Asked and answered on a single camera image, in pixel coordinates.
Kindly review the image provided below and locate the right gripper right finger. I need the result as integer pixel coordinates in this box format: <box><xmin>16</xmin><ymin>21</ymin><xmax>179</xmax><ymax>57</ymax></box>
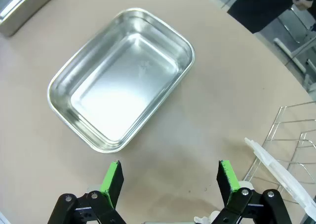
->
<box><xmin>209</xmin><ymin>160</ymin><xmax>289</xmax><ymax>224</ymax></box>

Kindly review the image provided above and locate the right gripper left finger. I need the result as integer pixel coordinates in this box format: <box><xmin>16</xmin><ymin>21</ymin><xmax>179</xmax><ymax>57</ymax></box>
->
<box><xmin>46</xmin><ymin>159</ymin><xmax>126</xmax><ymax>224</ymax></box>

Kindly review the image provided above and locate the steel rectangular container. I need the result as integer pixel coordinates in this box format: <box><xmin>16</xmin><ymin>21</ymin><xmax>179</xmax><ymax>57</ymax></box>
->
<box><xmin>0</xmin><ymin>0</ymin><xmax>65</xmax><ymax>38</ymax></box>
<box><xmin>46</xmin><ymin>7</ymin><xmax>196</xmax><ymax>154</ymax></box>

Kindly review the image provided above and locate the person's left hand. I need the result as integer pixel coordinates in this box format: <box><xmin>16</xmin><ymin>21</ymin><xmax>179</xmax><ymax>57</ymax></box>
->
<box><xmin>292</xmin><ymin>0</ymin><xmax>314</xmax><ymax>11</ymax></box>

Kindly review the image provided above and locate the person in black clothes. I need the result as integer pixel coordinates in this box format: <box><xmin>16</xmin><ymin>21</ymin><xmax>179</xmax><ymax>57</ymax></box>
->
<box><xmin>226</xmin><ymin>0</ymin><xmax>316</xmax><ymax>34</ymax></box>

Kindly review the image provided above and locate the steel wire lid rack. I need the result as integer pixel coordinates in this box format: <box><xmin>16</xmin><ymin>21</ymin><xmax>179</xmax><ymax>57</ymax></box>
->
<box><xmin>240</xmin><ymin>101</ymin><xmax>316</xmax><ymax>205</ymax></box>

